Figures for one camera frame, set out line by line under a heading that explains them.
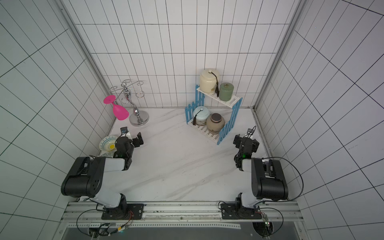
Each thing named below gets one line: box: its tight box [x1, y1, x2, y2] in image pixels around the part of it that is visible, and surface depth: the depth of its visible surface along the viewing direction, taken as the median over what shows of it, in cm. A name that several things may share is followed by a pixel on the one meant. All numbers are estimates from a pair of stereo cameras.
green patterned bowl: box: [98, 147, 117, 158], surface depth 95 cm
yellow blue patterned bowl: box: [99, 135, 118, 152], surface depth 99 cm
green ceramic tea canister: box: [219, 82, 235, 102], surface depth 85 cm
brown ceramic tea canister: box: [206, 113, 225, 135], surface depth 95 cm
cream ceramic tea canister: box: [199, 68, 219, 93], surface depth 87 cm
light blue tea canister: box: [193, 106, 210, 126], surface depth 102 cm
